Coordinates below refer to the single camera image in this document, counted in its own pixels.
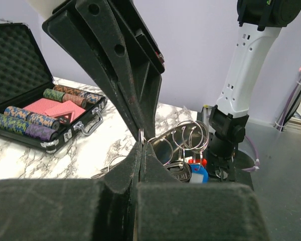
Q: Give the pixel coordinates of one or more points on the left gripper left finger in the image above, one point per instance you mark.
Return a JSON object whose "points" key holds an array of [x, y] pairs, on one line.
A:
{"points": [[72, 209]]}

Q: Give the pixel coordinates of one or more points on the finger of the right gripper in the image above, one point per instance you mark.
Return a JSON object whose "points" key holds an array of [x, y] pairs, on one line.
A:
{"points": [[131, 50], [68, 29]]}

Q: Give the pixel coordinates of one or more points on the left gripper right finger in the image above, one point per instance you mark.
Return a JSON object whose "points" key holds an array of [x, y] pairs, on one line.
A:
{"points": [[168, 209]]}

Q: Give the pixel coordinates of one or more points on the red keyring with keys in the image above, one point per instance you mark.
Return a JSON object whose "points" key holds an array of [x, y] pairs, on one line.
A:
{"points": [[167, 158]]}

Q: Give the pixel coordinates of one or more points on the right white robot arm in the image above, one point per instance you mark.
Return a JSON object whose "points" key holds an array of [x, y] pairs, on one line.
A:
{"points": [[260, 23]]}

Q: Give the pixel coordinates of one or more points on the blue key tag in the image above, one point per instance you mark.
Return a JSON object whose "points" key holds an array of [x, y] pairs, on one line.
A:
{"points": [[198, 174]]}

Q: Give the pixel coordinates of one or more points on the pink playing card deck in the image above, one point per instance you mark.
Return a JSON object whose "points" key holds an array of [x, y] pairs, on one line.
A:
{"points": [[65, 112]]}

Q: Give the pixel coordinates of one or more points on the black poker chip case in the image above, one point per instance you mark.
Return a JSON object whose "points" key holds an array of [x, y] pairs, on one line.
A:
{"points": [[26, 78]]}

